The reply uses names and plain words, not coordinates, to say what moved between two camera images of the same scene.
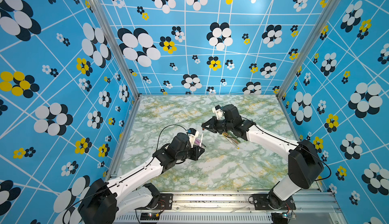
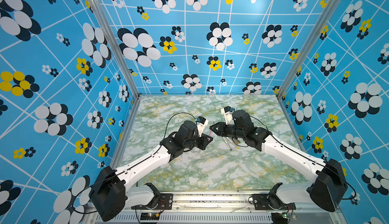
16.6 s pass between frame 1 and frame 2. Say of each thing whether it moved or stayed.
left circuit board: stayed
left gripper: moved
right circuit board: stayed
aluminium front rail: stayed
